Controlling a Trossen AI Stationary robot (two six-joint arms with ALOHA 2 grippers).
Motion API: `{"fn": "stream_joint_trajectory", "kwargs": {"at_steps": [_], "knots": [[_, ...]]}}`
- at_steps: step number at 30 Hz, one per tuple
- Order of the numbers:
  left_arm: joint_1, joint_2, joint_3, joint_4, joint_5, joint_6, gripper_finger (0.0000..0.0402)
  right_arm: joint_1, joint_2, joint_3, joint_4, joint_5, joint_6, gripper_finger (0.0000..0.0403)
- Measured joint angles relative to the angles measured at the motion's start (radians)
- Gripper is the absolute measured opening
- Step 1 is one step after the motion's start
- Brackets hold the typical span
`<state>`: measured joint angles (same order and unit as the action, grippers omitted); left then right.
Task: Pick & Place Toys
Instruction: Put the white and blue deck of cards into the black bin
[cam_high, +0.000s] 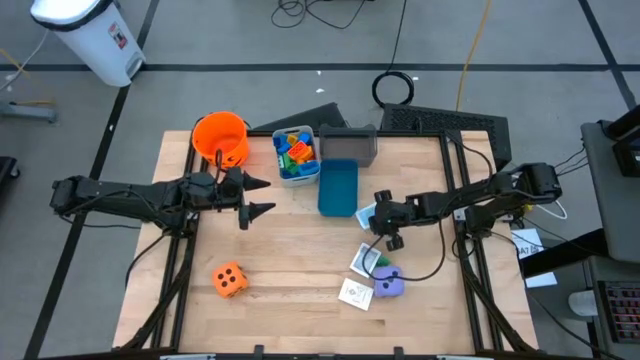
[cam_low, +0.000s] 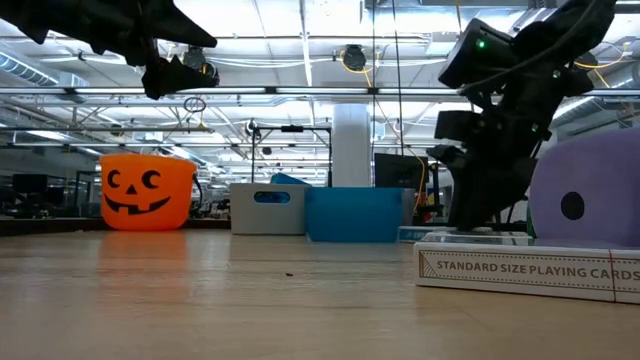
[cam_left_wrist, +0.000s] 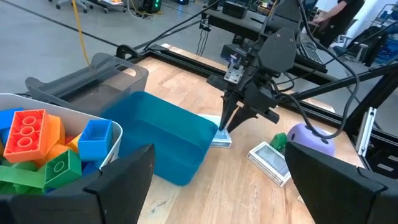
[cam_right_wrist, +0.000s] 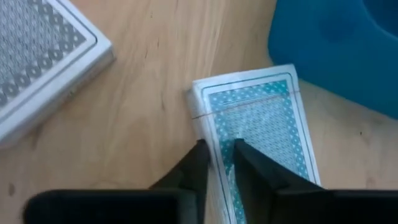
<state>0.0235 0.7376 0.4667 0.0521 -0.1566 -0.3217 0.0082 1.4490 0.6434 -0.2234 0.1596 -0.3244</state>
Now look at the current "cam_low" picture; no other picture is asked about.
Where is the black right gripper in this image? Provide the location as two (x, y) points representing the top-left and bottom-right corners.
(426, 18), (596, 232)

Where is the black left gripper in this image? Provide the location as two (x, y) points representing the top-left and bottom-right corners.
(0, 0), (220, 100)

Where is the clear-lidded white card case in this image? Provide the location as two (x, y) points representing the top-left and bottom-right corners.
(419, 230), (535, 247)

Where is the white playing cards box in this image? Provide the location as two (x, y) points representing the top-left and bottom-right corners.
(413, 243), (640, 305)

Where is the smoky dark grey bin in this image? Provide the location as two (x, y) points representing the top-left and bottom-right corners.
(402, 187), (417, 226)

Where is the black computer monitor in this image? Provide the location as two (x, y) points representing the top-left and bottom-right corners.
(373, 152), (430, 190)

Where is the blue white card pack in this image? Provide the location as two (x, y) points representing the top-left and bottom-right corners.
(398, 225), (459, 244)

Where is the white square pillar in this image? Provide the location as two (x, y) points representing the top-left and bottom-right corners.
(332, 102), (374, 188)

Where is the teal plastic bin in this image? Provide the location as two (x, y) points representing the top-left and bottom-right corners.
(304, 186), (407, 244)

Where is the purple foam die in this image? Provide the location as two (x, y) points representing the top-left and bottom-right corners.
(528, 128), (640, 249)

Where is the orange pumpkin face bucket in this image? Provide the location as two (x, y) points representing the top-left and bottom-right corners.
(98, 152), (205, 232)

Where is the small black monitor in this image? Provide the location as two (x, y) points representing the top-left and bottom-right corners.
(12, 172), (50, 195)

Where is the light grey plastic bin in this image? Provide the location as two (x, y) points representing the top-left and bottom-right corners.
(229, 182), (310, 236)

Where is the black ceiling cable reel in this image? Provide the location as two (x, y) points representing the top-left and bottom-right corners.
(182, 46), (207, 71)
(342, 43), (369, 71)

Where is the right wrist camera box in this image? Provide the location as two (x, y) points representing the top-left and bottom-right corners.
(433, 109), (484, 143)

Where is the silver ventilation duct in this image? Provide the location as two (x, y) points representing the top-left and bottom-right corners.
(0, 49), (64, 87)

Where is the black aluminium table frame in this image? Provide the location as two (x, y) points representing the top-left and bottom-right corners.
(0, 215), (234, 237)

